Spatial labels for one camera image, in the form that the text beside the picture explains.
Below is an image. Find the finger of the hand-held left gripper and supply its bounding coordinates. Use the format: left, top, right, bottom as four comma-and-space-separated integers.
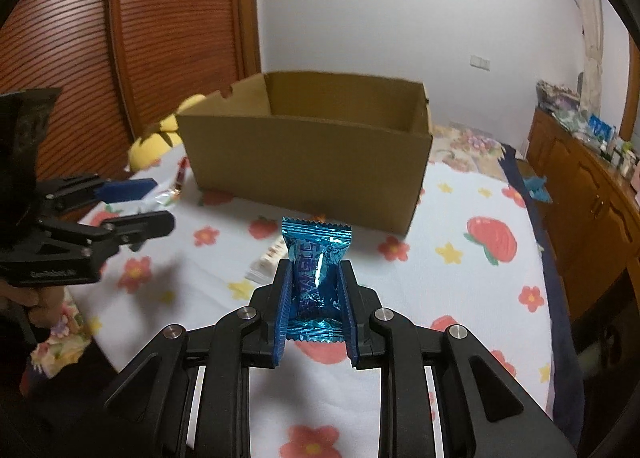
37, 173, 158, 217
34, 210, 176, 257

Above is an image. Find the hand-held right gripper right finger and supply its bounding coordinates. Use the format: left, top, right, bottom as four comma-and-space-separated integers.
337, 260, 581, 458

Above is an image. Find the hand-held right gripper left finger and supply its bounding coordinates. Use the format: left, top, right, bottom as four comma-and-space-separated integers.
102, 258, 296, 458

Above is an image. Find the shiny blue candy packet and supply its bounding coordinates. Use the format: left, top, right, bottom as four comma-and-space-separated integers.
281, 217, 353, 343

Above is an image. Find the brown cardboard box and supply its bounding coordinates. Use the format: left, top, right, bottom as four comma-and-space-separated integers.
175, 70, 434, 237

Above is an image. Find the person's left hand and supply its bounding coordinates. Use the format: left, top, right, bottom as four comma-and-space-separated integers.
0, 279, 66, 328

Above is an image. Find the clear plastic wrapper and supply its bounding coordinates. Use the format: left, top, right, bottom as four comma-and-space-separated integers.
147, 188, 181, 209

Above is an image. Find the white beige snack packet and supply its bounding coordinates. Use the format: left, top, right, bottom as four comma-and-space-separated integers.
245, 240, 289, 284

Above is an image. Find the yellow plush toy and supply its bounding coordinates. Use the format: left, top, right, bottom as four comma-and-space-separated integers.
127, 94, 208, 171

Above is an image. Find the red stick snack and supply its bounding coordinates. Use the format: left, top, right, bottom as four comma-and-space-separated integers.
172, 158, 190, 194

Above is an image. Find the white flower print sheet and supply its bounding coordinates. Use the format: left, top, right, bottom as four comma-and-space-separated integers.
65, 158, 556, 458

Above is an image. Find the wooden louvred wardrobe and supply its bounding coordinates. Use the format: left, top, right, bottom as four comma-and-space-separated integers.
0, 0, 263, 179

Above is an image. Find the floral blanket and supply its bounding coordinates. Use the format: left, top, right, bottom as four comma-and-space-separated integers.
30, 124, 518, 379

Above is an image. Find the dark blue bed cover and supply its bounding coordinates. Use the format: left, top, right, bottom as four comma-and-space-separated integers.
500, 143, 588, 444

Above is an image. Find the blue crumpled wrapper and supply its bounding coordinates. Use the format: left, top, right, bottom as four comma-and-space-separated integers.
522, 175, 554, 204

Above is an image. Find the wooden sideboard cabinet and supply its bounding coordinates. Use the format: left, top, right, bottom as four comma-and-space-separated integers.
525, 105, 640, 324

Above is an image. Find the pile of printed packages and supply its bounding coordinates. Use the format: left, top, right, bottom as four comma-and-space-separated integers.
536, 80, 583, 114

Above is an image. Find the blue white carton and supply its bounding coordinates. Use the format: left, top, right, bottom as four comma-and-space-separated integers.
587, 115, 616, 142

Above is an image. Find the cluster of small bottles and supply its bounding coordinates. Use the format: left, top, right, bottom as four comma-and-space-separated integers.
602, 135, 640, 175

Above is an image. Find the beige curtain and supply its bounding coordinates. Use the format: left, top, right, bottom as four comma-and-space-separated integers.
580, 0, 606, 105

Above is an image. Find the wooden window frame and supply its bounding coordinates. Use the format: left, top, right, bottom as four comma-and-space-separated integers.
620, 33, 640, 139

